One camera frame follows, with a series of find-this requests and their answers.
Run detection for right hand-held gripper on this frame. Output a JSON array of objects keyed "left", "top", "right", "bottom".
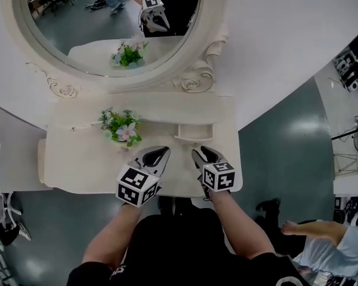
[{"left": 192, "top": 146, "right": 236, "bottom": 201}]

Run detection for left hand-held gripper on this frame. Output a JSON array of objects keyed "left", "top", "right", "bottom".
[{"left": 116, "top": 147, "right": 171, "bottom": 207}]

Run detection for cream small drawer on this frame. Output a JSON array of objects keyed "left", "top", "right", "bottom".
[
  {"left": 174, "top": 123, "right": 215, "bottom": 146},
  {"left": 47, "top": 123, "right": 104, "bottom": 132}
]

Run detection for cream white dressing table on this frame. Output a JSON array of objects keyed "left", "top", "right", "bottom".
[{"left": 38, "top": 91, "right": 244, "bottom": 200}]

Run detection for person's right forearm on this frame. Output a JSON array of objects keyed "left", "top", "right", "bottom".
[{"left": 210, "top": 189, "right": 277, "bottom": 261}]

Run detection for person's left forearm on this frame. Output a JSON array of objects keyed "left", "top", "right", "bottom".
[{"left": 82, "top": 203, "right": 144, "bottom": 271}]

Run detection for potted artificial flowers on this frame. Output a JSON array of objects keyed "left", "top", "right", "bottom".
[{"left": 98, "top": 107, "right": 144, "bottom": 151}]

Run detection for person's black clothing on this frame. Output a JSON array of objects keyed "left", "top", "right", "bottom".
[{"left": 67, "top": 195, "right": 310, "bottom": 286}]

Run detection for white office chair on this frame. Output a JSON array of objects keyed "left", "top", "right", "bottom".
[{"left": 0, "top": 186, "right": 23, "bottom": 229}]

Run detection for row of white round machines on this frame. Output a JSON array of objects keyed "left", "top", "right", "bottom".
[{"left": 332, "top": 51, "right": 358, "bottom": 92}]

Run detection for oval mirror with carved frame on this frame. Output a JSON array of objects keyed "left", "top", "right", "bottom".
[{"left": 1, "top": 0, "right": 230, "bottom": 100}]

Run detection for white metal frame rack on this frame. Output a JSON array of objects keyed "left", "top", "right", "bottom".
[{"left": 333, "top": 152, "right": 358, "bottom": 179}]

